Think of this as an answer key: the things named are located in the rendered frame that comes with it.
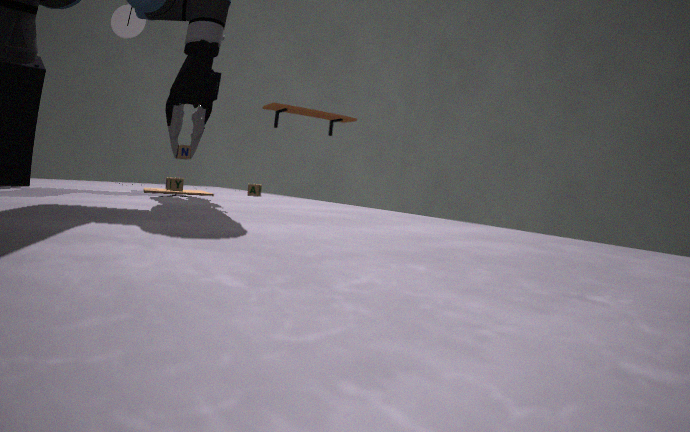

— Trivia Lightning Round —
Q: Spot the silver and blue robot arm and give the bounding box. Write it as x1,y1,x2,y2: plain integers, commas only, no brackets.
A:
0,0,231,63

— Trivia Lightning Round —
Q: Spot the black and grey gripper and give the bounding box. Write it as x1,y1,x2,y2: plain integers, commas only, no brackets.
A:
166,40,221,159

